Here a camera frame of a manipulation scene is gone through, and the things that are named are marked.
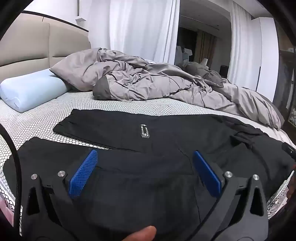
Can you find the person's left hand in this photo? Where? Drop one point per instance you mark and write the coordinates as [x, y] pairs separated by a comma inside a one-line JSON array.
[[141, 234]]

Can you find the white wall lamp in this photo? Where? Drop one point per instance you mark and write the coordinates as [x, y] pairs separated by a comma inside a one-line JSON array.
[[81, 20]]

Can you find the light blue pillow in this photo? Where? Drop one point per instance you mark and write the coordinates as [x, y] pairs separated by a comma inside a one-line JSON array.
[[30, 90]]

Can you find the dark shelf unit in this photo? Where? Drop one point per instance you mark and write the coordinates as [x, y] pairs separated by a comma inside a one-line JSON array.
[[288, 88]]

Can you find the black monitor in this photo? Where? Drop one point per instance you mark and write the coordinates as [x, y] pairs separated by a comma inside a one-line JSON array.
[[223, 71]]

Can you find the beige padded headboard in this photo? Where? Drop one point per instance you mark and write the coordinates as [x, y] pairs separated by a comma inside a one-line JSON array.
[[34, 44]]

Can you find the hexagon patterned mattress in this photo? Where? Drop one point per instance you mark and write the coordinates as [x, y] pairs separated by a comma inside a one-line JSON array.
[[34, 125]]

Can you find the white curtain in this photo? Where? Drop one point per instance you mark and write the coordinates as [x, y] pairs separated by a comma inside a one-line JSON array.
[[240, 41], [138, 27]]

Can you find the white wardrobe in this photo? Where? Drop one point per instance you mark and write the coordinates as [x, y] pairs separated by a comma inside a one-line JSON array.
[[264, 58]]

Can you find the grey duvet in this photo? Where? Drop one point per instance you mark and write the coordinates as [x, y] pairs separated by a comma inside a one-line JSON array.
[[143, 81]]

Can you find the grey printer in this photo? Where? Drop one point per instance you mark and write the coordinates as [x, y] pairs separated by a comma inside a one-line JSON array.
[[183, 53]]

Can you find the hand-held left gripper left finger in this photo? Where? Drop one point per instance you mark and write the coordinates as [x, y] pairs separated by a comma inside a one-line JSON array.
[[82, 176]]

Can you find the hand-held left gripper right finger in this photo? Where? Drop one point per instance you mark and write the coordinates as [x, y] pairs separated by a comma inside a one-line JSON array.
[[207, 176]]

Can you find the black pants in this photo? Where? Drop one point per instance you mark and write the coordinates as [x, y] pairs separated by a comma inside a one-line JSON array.
[[161, 148]]

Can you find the brown curtain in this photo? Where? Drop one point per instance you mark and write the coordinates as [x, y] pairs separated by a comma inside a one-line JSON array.
[[204, 46]]

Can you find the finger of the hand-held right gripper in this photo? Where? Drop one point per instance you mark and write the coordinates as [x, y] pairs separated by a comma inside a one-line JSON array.
[[289, 150]]

